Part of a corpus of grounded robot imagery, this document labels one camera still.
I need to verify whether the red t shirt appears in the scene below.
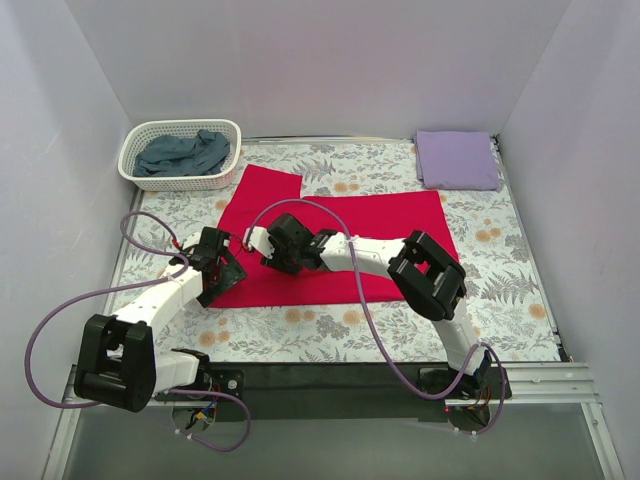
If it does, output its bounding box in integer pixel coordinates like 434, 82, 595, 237
212, 165, 458, 308

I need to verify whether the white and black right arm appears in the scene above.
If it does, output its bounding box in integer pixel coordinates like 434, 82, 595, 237
245, 214, 492, 400

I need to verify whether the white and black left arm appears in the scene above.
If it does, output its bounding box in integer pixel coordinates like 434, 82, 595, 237
73, 227, 247, 412

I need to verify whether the crumpled grey-blue t shirt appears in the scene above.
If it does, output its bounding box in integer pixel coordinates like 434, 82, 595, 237
133, 129, 231, 178

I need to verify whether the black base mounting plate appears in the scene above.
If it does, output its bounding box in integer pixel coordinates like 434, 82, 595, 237
191, 362, 512, 423

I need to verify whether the white perforated plastic basket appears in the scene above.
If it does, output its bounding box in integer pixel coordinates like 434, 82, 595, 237
118, 119, 242, 191

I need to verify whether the folded purple t shirt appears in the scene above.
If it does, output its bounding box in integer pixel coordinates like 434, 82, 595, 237
413, 131, 499, 191

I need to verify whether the floral patterned table cloth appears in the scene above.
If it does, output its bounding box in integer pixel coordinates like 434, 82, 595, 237
108, 141, 560, 362

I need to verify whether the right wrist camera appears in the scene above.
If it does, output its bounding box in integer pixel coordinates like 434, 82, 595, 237
243, 226, 275, 259

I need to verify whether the aluminium frame rail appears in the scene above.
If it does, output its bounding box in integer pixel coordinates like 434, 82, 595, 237
506, 362, 599, 404

